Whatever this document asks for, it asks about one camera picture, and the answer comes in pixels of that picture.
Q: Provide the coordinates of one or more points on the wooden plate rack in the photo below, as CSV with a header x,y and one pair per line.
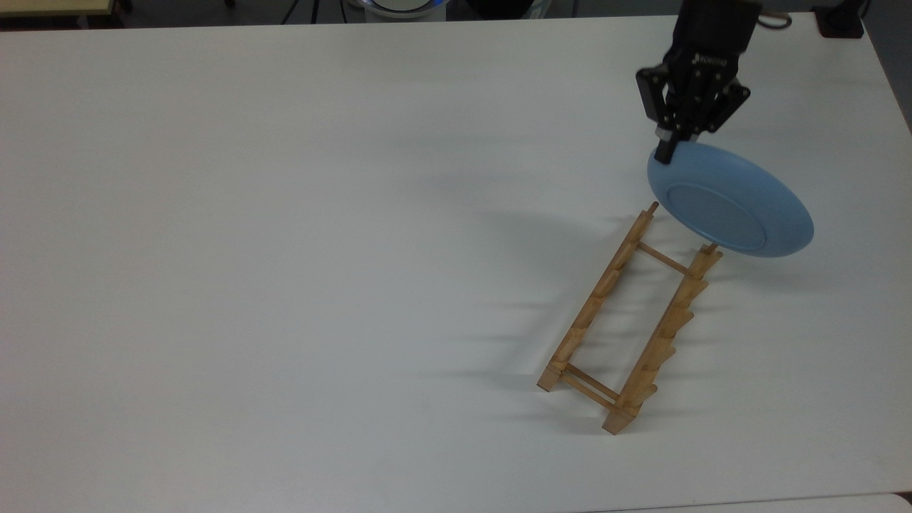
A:
x,y
645,363

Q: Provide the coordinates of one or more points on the yellow wooden table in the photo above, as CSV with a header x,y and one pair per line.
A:
x,y
53,7

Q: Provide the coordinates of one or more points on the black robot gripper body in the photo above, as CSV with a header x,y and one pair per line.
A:
x,y
712,43

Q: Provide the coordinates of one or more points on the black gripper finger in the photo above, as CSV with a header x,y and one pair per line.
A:
x,y
727,100
654,96

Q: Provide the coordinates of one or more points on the black table clamp block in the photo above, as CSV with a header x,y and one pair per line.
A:
x,y
841,18

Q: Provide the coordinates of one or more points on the blue round plate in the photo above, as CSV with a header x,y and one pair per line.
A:
x,y
734,203

